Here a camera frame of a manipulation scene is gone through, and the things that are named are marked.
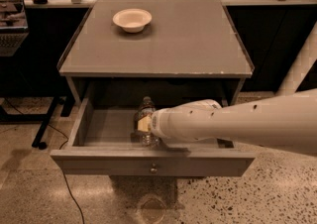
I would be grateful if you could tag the white gripper with vent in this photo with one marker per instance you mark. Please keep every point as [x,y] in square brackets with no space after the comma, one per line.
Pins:
[158,123]

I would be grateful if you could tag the clear plastic water bottle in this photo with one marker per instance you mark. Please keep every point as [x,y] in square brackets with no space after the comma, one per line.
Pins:
[147,139]

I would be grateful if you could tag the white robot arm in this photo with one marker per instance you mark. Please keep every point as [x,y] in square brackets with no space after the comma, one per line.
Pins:
[287,121]

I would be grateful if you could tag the open grey top drawer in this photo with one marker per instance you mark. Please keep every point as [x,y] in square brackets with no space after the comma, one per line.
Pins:
[102,142]

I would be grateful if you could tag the round metal drawer knob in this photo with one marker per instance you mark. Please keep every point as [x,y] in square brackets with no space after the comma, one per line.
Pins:
[153,168]

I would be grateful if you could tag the grey cabinet with counter top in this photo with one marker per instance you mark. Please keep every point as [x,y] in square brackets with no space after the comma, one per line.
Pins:
[186,38]

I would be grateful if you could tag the white paper bowl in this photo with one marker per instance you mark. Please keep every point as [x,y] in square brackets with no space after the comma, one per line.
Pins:
[132,20]

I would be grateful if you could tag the black table leg frame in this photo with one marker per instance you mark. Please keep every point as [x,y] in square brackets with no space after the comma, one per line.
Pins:
[42,118]

